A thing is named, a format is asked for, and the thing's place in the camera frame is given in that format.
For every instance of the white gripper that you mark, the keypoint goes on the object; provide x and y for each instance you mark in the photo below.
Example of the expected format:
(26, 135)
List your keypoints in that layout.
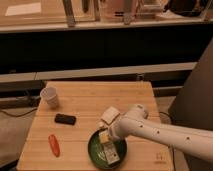
(108, 116)

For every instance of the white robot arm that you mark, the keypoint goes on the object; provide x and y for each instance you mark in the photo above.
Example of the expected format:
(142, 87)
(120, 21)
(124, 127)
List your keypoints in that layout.
(134, 122)

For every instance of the green ceramic bowl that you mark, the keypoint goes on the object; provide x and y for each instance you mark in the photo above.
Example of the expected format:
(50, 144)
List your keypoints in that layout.
(97, 155)

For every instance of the black phone-like block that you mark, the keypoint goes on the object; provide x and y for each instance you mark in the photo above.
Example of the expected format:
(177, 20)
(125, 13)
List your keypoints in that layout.
(65, 119)

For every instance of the orange carrot toy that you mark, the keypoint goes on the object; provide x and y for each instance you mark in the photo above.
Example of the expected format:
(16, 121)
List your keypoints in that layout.
(54, 145)

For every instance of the white paper cup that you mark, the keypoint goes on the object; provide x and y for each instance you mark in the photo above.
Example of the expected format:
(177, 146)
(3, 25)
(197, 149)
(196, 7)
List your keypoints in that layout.
(49, 95)

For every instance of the dark cabinet at right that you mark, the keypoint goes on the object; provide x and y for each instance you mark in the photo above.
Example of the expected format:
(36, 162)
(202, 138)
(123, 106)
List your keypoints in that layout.
(193, 106)

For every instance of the long wooden bench rail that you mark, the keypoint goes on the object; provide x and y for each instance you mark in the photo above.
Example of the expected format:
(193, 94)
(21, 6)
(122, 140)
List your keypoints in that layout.
(62, 74)

